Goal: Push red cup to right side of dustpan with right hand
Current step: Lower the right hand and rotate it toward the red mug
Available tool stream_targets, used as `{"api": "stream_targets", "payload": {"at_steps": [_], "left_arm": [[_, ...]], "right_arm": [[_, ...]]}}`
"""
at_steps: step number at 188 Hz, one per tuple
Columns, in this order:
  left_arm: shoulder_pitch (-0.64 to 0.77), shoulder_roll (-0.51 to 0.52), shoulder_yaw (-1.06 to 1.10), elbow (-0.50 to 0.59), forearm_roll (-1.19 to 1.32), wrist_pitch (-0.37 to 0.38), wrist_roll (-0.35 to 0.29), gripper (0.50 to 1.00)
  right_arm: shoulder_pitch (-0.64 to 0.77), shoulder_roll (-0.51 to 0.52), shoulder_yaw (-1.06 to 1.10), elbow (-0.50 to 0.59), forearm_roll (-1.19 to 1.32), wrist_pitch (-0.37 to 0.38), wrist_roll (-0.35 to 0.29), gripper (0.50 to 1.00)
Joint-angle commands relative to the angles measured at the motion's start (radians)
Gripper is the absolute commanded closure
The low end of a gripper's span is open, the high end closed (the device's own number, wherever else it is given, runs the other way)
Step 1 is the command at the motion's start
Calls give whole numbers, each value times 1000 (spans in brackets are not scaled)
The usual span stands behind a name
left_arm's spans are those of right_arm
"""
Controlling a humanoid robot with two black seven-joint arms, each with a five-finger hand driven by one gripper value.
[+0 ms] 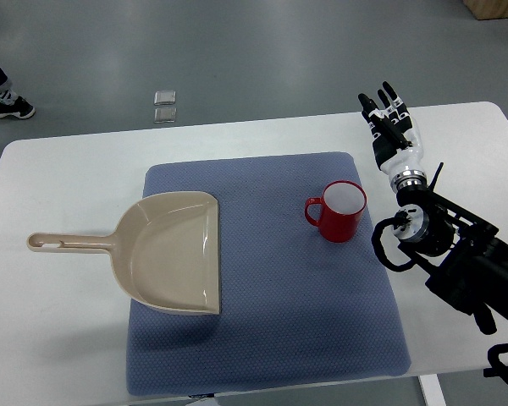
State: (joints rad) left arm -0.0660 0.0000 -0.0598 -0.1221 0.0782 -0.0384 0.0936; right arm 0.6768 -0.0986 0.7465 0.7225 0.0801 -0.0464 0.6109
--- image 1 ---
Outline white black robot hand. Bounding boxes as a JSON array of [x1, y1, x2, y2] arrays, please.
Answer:
[[358, 81, 427, 192]]

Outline red cup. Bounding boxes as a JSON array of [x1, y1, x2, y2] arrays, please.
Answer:
[[304, 180, 367, 243]]

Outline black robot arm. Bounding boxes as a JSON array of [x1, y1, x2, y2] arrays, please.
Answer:
[[371, 169, 508, 335]]

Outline beige plastic dustpan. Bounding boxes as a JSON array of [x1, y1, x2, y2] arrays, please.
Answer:
[[26, 191, 221, 315]]

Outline wooden box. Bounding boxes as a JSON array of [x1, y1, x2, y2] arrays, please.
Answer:
[[463, 0, 508, 20]]

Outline blue textured mat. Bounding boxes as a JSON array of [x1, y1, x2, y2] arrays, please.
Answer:
[[126, 152, 411, 396]]

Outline upper metal floor plate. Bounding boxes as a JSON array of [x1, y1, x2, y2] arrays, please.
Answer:
[[153, 91, 176, 106]]

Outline white table leg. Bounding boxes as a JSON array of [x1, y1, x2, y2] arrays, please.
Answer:
[[418, 374, 446, 406]]

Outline black white sneaker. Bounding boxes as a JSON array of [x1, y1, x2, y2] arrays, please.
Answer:
[[0, 96, 36, 119]]

